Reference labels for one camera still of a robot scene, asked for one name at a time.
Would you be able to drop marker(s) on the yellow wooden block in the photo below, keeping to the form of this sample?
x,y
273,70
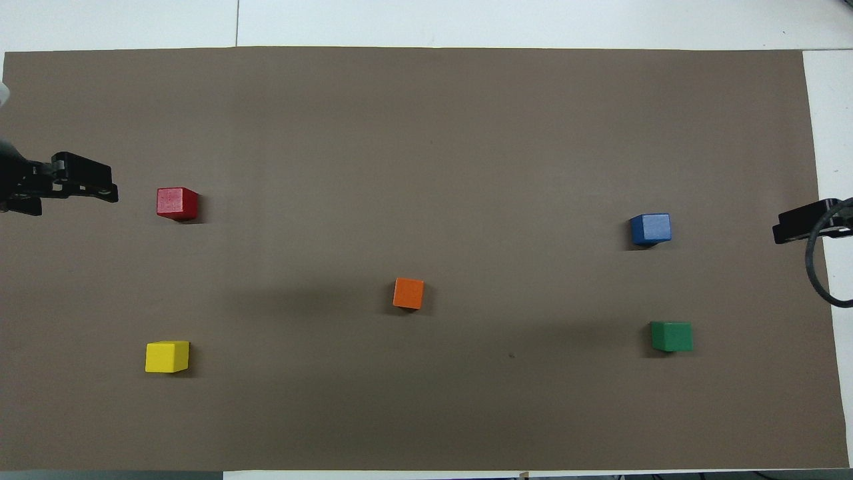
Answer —
x,y
166,356

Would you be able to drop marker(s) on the green wooden block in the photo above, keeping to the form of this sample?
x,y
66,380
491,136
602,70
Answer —
x,y
671,336

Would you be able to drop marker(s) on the brown table mat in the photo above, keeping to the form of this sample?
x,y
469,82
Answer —
x,y
426,133

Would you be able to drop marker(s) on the orange wooden block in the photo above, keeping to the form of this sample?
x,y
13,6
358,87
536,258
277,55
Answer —
x,y
408,293

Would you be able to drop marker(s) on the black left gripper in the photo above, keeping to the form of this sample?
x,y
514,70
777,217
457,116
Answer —
x,y
20,183

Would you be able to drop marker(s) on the red wooden block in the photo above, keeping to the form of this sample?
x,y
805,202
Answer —
x,y
176,202

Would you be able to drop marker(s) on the blue wooden block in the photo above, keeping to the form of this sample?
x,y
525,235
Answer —
x,y
650,228

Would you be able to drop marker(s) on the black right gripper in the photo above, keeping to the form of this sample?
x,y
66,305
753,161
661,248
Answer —
x,y
842,223

